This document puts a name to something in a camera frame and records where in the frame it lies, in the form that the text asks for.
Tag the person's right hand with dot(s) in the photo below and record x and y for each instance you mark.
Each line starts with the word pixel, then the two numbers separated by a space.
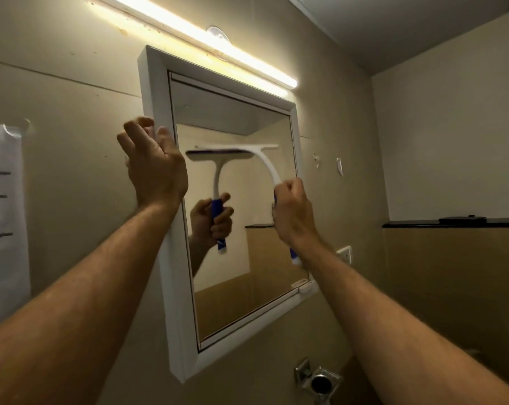
pixel 294 215

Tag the person's left hand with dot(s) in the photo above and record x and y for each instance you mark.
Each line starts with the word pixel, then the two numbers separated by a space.
pixel 157 170

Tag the person's left thumb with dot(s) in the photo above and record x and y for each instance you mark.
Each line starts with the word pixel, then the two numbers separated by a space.
pixel 164 139

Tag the person's right fingers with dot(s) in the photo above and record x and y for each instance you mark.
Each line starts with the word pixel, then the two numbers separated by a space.
pixel 289 188

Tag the white framed wall mirror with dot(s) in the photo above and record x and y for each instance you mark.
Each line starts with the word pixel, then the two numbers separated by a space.
pixel 254 265

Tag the person's right forearm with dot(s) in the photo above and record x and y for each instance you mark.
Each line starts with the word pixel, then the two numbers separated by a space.
pixel 389 333

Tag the person's left forearm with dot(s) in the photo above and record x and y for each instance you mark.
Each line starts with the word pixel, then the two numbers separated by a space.
pixel 81 316

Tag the lit white tube light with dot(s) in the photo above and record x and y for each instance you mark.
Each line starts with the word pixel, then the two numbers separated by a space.
pixel 220 44

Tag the clear suction cup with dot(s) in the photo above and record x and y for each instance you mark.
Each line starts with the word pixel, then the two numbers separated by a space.
pixel 217 34

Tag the flat black object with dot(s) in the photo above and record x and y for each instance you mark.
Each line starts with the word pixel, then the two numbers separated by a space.
pixel 462 219

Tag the white paper notice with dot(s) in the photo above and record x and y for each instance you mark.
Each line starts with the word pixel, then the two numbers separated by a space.
pixel 3 215

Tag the small wall hook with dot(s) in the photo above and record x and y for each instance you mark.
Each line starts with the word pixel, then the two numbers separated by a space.
pixel 316 160

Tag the white wall hook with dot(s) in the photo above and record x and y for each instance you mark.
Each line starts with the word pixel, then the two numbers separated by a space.
pixel 339 166

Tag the white wall switch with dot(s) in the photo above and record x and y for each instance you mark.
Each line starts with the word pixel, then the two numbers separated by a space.
pixel 344 254

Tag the chrome wall holder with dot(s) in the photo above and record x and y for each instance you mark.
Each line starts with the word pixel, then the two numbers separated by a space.
pixel 320 381

